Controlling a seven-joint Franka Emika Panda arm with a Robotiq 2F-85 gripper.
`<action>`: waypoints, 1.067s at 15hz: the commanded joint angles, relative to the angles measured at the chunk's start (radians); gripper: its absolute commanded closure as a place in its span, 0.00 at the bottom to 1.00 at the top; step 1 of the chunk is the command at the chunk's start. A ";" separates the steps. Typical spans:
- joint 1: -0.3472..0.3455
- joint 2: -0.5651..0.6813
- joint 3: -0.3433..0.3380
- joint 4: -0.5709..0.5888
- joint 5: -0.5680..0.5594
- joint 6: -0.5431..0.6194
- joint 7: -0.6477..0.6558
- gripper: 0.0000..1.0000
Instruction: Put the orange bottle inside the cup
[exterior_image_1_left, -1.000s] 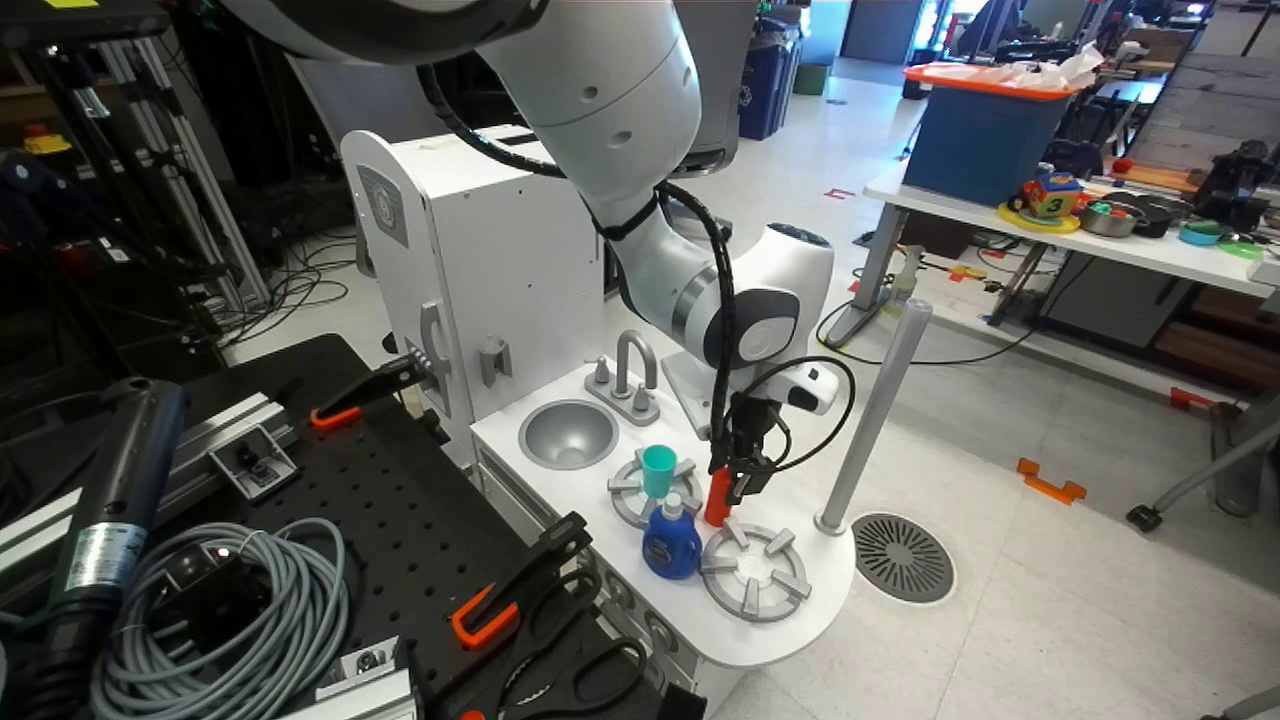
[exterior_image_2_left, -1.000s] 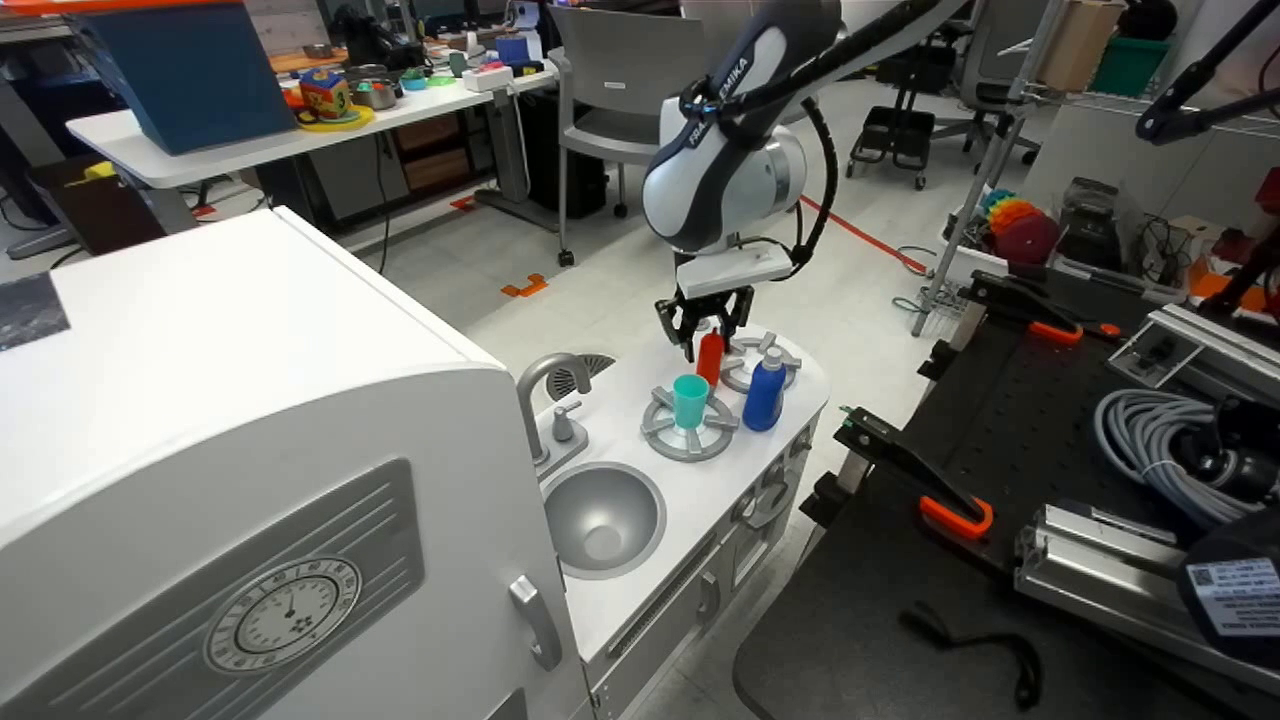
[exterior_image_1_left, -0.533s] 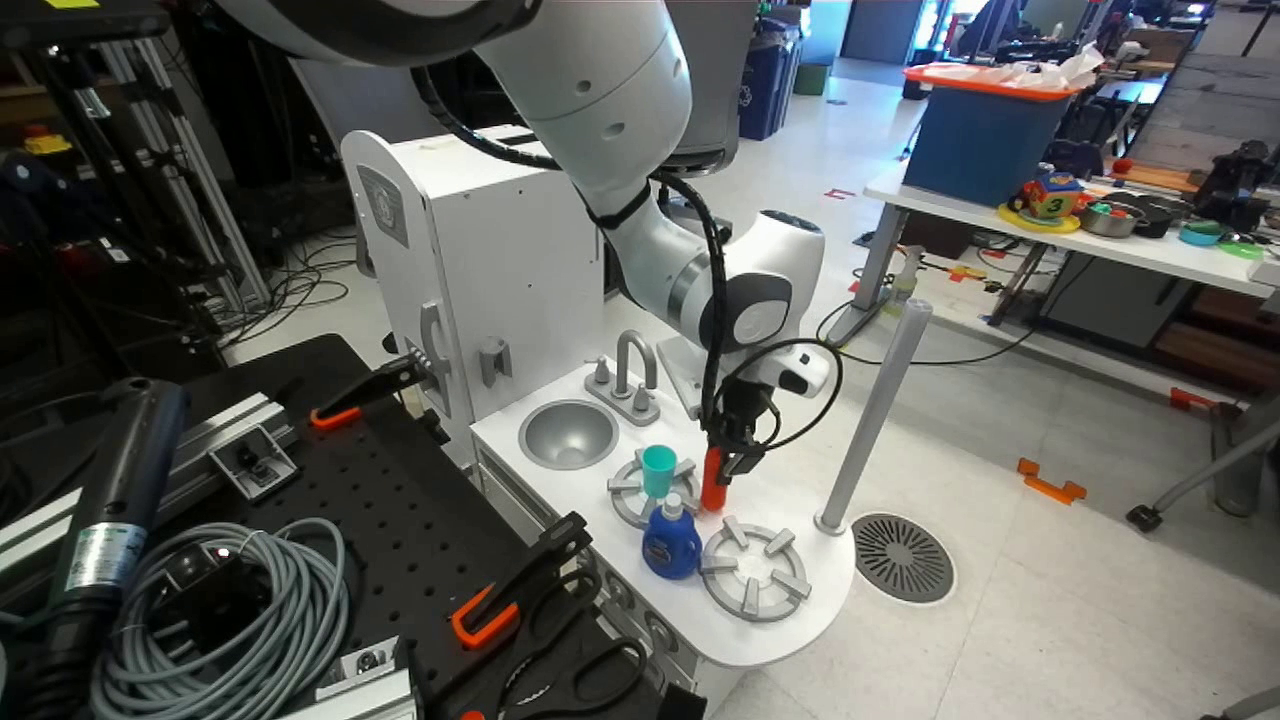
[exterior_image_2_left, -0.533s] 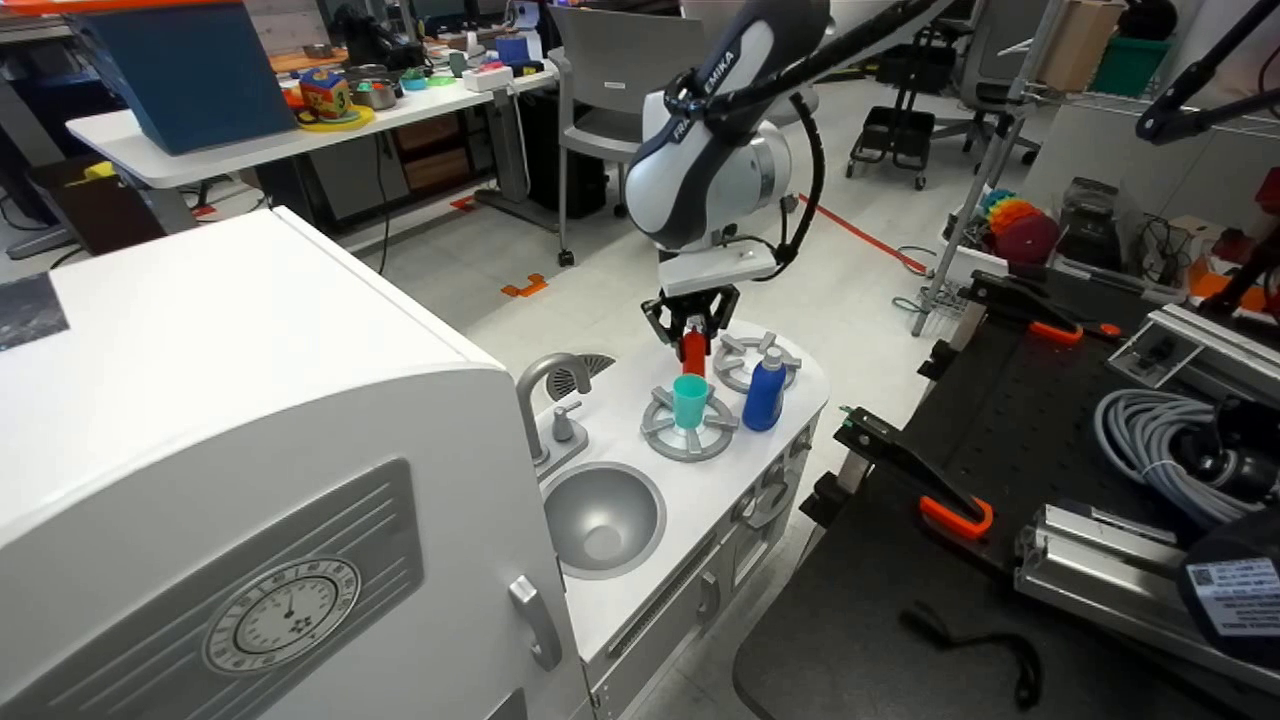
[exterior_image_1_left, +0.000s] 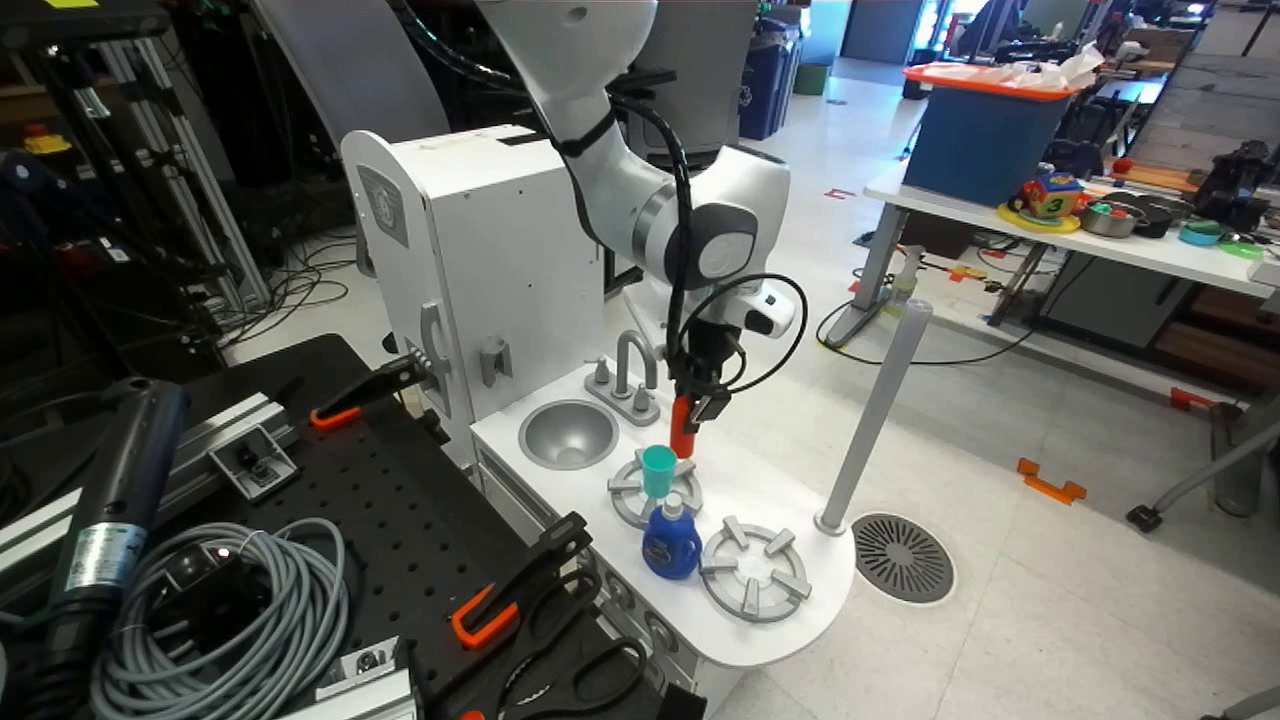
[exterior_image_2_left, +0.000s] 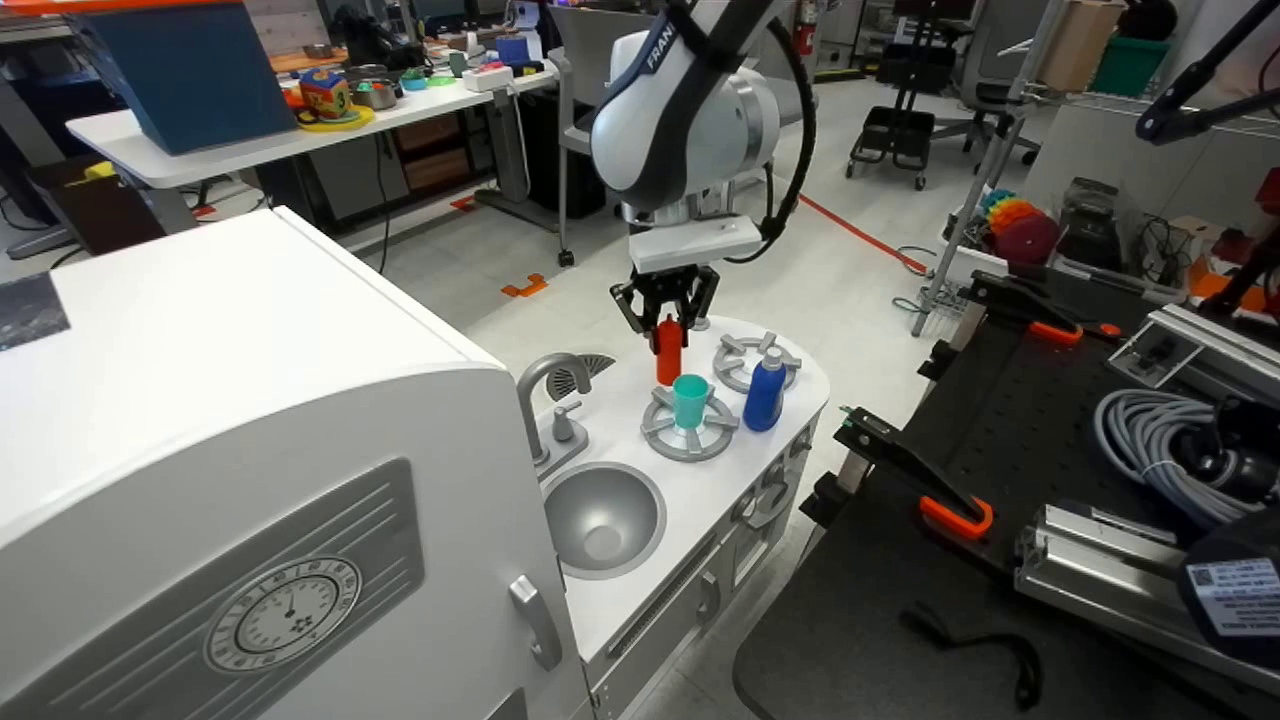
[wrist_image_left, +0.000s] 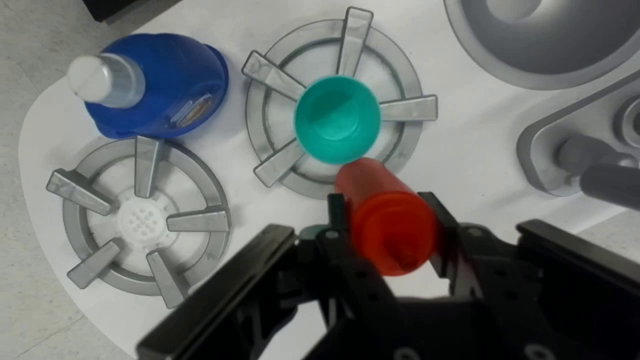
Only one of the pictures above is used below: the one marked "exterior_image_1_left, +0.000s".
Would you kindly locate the grey toy faucet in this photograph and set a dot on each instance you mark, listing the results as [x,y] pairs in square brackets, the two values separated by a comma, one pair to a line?
[639,392]

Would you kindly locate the grey table leg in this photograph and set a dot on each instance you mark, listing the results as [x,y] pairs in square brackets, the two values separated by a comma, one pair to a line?
[1205,472]

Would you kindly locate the teal plastic cup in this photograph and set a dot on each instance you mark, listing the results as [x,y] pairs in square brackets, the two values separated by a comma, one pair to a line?
[658,471]

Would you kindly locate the grey bowl of items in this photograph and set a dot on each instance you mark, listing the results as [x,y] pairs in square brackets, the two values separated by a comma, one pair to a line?
[1108,222]

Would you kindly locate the grey curved panel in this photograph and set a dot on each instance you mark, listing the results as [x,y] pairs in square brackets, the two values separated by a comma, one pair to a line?
[354,62]

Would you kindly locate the grey office chair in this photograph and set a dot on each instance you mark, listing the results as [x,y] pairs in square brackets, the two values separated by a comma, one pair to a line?
[707,67]

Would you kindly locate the black perforated breadboard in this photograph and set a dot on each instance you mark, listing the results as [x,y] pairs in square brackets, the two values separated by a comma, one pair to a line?
[401,521]

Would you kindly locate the aluminium extrusion rail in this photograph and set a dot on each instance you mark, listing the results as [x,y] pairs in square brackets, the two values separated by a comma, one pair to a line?
[222,443]

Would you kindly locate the grey toy sink bowl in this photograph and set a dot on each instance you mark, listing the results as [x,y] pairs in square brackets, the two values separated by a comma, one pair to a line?
[570,432]

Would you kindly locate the metal frame rack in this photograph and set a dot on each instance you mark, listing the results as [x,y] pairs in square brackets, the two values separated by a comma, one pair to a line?
[162,175]

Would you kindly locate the blue bin orange lid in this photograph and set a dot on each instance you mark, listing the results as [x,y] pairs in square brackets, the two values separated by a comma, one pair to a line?
[982,141]

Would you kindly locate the blue trash bin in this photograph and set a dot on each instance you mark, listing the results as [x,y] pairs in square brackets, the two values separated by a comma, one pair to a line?
[768,82]

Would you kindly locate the blue detergent bottle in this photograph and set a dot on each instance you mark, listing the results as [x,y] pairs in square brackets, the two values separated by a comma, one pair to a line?
[668,547]

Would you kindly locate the grey stove burner grate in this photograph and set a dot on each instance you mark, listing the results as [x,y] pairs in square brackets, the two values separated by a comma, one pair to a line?
[754,577]
[626,489]

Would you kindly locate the black cylindrical tube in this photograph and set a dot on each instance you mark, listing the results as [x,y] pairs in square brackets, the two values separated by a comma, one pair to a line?
[127,465]

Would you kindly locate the aluminium bracket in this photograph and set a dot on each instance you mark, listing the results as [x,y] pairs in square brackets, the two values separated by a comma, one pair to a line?
[367,683]

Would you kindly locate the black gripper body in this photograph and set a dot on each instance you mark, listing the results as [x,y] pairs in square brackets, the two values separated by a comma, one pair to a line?
[707,351]

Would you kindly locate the grey upright pole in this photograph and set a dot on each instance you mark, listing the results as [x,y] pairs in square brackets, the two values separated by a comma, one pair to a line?
[872,414]

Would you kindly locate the round floor drain grate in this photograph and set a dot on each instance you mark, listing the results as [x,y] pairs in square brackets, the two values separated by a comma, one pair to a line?
[902,558]

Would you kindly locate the white toy kitchen unit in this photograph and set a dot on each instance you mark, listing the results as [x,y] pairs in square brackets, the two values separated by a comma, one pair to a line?
[506,243]

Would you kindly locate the colourful toy pile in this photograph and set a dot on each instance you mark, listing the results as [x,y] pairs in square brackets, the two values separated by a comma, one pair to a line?
[1042,207]

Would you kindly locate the orange floor marker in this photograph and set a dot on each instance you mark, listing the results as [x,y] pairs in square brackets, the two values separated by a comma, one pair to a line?
[1191,402]
[1049,484]

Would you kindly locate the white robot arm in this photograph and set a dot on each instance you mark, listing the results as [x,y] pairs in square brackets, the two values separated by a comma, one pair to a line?
[626,184]

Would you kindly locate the white workbench table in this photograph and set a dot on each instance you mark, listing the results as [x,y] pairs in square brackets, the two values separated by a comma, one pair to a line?
[1144,249]

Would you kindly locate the black device on workbench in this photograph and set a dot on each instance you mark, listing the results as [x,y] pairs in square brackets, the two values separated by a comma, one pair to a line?
[1242,181]

